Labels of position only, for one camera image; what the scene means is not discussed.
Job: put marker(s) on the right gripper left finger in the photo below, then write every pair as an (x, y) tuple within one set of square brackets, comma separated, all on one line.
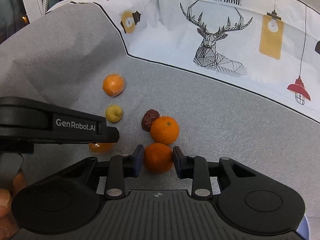
[(121, 167)]

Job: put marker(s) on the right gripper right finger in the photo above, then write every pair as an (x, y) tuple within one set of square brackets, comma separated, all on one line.
[(195, 168)]

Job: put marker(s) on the elongated orange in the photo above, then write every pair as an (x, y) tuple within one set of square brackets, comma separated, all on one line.
[(100, 148)]

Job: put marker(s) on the orange mandarin with stem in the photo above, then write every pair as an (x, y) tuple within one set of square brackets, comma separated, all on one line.
[(165, 130)]

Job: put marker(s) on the small yellow-green fruit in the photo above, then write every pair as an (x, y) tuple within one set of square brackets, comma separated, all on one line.
[(114, 113)]

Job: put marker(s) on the dark red jujube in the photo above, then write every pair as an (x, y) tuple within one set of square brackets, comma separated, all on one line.
[(149, 117)]

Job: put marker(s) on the person's left hand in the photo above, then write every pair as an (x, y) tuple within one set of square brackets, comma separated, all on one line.
[(8, 225)]

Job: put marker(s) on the grey deer-print sofa cover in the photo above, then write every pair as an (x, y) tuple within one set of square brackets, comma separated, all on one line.
[(64, 57)]

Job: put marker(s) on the light blue plate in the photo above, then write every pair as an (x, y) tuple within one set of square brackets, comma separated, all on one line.
[(304, 229)]

